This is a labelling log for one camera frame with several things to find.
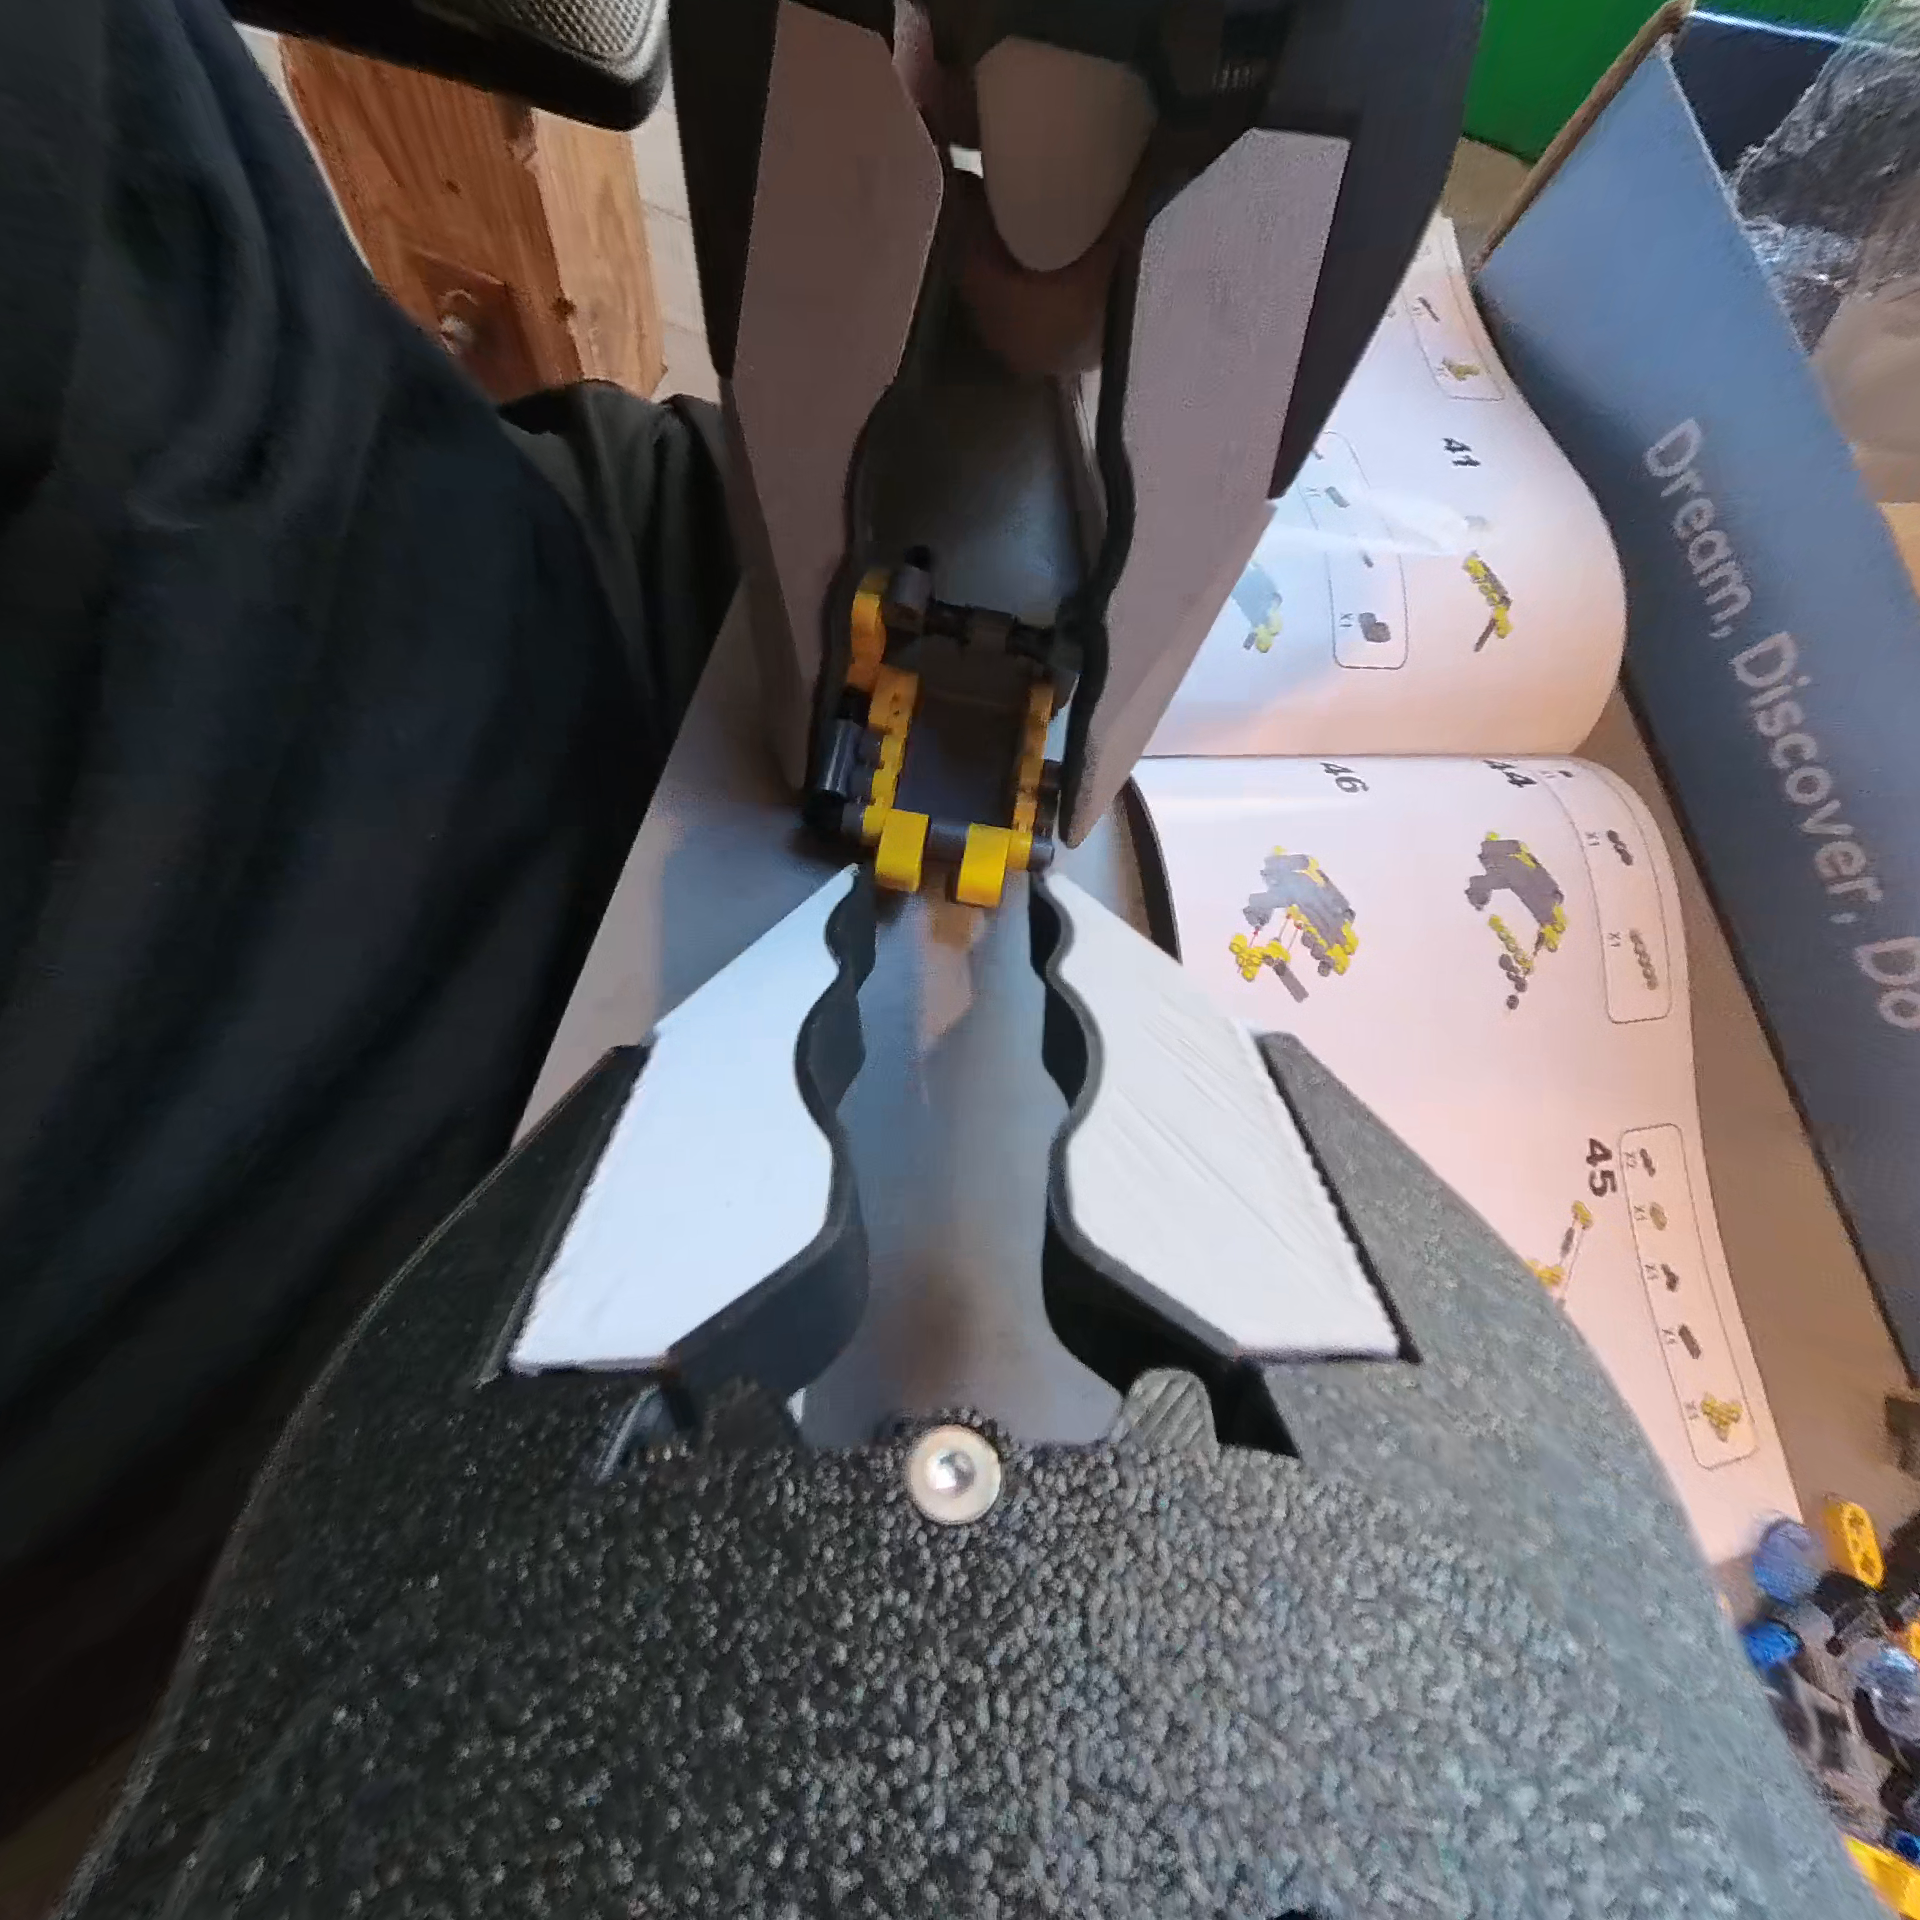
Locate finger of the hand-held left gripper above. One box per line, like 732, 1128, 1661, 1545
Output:
718, 0, 951, 797
1055, 128, 1356, 848

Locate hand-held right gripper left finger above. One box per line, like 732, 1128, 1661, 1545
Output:
506, 862, 874, 1425

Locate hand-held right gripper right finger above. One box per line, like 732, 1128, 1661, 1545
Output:
1031, 871, 1408, 1453

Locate yellow five-hole brick beam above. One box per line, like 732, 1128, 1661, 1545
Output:
958, 679, 1058, 910
844, 567, 922, 898

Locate grey yellow brick assembly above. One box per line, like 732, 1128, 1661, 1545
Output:
802, 546, 1088, 910

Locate grey desk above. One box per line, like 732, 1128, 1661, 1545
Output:
517, 210, 1920, 1920

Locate person's left hand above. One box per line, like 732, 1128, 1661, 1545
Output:
951, 223, 1125, 378

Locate green object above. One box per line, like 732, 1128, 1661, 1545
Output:
1455, 0, 1684, 166

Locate open instruction booklet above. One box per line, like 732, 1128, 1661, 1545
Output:
1118, 216, 1800, 1577

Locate wooden panel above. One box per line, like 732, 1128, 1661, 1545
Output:
277, 36, 670, 399

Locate clear plastic bags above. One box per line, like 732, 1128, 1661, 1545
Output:
1725, 60, 1920, 504

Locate person's dark clothing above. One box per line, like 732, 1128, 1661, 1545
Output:
0, 0, 735, 1816

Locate dark blue cardboard box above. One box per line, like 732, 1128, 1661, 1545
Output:
1469, 0, 1920, 1389

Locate pile of loose brick pieces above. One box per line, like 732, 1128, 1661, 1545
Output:
1738, 1492, 1920, 1920

